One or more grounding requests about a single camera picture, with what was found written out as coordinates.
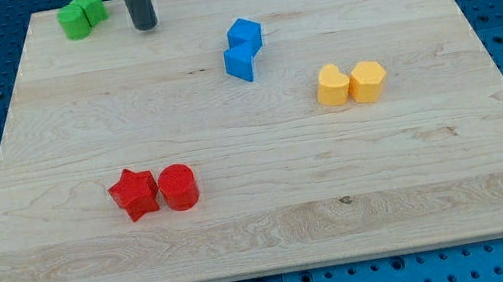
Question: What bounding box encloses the green cylinder block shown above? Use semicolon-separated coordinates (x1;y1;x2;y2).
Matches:
56;4;91;40

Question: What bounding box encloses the yellow hexagon block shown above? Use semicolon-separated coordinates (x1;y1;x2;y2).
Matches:
349;60;387;104

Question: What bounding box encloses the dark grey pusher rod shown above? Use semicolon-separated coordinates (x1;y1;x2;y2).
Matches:
124;0;158;31

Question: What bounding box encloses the blue angular block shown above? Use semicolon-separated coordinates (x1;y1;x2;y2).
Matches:
223;41;255;82

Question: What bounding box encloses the yellow heart block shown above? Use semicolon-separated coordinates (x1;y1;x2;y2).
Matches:
317;64;350;106

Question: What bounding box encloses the green star block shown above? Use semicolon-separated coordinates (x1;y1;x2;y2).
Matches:
71;0;109;27

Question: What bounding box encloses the red cylinder block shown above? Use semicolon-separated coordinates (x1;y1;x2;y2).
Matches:
158;163;200;211

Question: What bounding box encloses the light wooden board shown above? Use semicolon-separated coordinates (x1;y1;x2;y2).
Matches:
0;0;503;282

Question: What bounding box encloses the red star block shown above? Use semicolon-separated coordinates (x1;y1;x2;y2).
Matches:
107;169;160;222

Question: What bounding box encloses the blue cube block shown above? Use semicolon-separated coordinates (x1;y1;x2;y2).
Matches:
227;18;263;56

